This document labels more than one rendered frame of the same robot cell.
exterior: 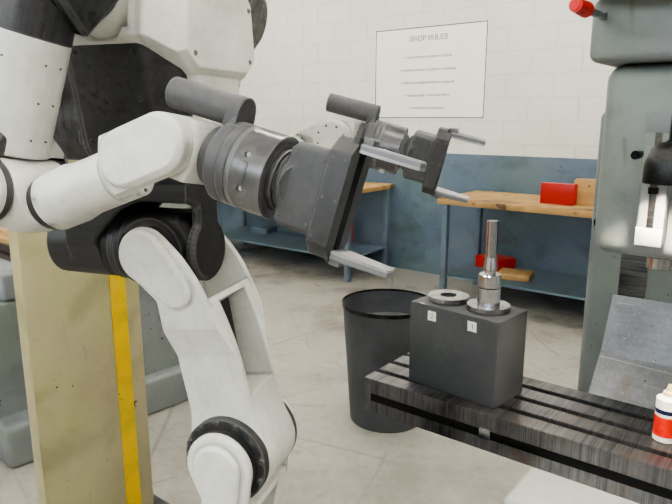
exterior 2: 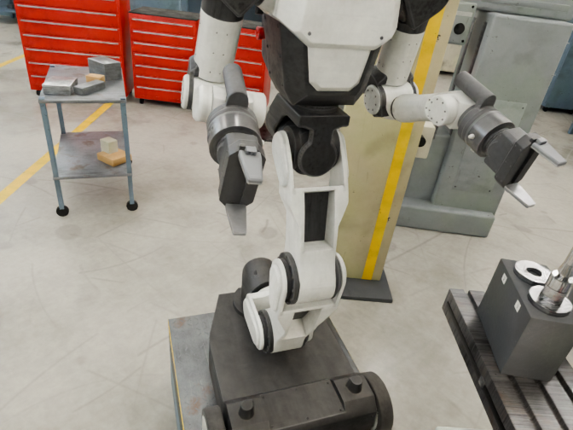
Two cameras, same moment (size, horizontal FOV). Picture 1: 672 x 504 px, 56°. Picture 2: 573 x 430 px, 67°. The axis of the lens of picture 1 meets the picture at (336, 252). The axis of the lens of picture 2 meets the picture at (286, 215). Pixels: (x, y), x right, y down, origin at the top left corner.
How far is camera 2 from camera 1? 0.62 m
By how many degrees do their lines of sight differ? 49
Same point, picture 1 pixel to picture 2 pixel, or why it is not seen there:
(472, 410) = (483, 362)
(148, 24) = (280, 11)
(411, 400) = (461, 324)
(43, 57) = (215, 27)
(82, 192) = not seen: hidden behind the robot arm
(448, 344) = (501, 306)
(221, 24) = (348, 10)
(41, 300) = (350, 136)
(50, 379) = not seen: hidden behind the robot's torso
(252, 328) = (332, 217)
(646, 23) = not seen: outside the picture
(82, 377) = (361, 189)
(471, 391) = (496, 350)
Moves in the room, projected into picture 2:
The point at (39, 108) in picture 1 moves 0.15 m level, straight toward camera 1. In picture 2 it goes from (214, 55) to (167, 66)
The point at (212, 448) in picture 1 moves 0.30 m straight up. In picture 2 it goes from (275, 267) to (287, 165)
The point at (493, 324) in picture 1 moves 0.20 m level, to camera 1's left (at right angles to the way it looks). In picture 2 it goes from (528, 316) to (451, 265)
